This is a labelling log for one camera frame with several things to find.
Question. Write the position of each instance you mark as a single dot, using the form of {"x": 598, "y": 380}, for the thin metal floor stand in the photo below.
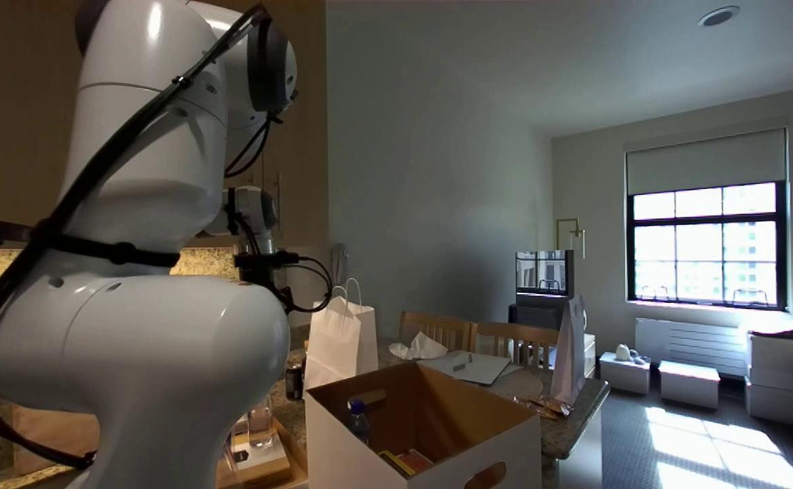
{"x": 580, "y": 235}

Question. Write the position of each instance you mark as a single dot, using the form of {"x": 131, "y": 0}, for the wooden dining chair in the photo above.
{"x": 432, "y": 320}
{"x": 514, "y": 331}

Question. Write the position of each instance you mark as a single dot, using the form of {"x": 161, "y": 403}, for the dark bottle with tan cap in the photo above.
{"x": 295, "y": 383}

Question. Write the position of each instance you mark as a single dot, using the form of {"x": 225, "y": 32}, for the round ceiling light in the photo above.
{"x": 719, "y": 16}

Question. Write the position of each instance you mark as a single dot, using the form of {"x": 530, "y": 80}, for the stack of white boxes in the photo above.
{"x": 776, "y": 380}

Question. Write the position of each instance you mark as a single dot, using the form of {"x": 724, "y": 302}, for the crumpled white tissue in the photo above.
{"x": 426, "y": 349}

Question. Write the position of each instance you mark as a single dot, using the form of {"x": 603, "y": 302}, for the shallow cardboard bottle tray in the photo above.
{"x": 261, "y": 470}

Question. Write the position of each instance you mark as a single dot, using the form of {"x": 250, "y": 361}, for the grey notebook with pen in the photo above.
{"x": 480, "y": 369}

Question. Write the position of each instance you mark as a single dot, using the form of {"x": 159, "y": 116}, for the large open cardboard box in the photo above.
{"x": 507, "y": 451}

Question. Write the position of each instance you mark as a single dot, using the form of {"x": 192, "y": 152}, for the white roller blind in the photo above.
{"x": 704, "y": 161}

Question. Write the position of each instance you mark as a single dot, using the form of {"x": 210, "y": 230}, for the white radiator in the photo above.
{"x": 690, "y": 346}

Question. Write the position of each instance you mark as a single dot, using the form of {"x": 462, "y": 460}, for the wooden wall cabinets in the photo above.
{"x": 17, "y": 91}

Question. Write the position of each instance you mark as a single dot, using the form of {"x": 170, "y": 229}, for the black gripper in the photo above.
{"x": 265, "y": 270}

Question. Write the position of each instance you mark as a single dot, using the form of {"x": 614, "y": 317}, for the black framed window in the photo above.
{"x": 707, "y": 218}

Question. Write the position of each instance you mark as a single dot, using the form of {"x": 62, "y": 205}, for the white floor box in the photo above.
{"x": 627, "y": 374}
{"x": 688, "y": 385}

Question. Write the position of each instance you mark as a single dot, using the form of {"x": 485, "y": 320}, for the wooden dining table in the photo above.
{"x": 569, "y": 425}

